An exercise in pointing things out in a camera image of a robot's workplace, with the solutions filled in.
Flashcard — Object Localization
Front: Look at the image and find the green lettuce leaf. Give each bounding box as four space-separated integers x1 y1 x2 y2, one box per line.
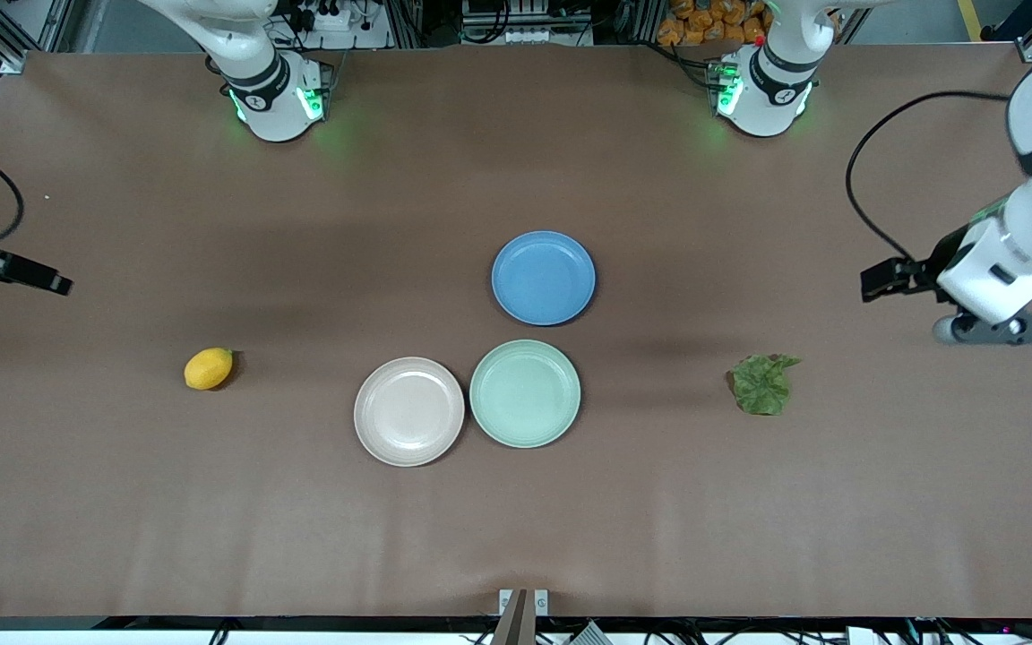
728 353 802 417

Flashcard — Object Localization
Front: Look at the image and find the yellow lemon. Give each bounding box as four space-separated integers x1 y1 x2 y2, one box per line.
184 347 235 391

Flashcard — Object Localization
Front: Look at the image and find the bag of orange items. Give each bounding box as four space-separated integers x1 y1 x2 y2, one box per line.
657 0 772 47

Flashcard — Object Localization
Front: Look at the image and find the blue plate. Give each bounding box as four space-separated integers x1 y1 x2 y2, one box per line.
491 230 598 327

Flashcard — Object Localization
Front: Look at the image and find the light green plate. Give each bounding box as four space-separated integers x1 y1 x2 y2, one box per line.
469 339 582 449

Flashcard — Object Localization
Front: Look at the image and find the white power strip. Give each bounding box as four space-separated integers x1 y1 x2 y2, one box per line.
288 0 391 50

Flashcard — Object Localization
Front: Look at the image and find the beige plate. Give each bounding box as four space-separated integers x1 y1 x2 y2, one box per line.
353 357 466 468

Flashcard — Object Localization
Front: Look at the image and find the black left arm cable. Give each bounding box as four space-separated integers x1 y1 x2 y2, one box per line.
845 90 1014 265

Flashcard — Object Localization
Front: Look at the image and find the metal table edge bracket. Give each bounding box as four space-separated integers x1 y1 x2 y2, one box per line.
491 589 550 645

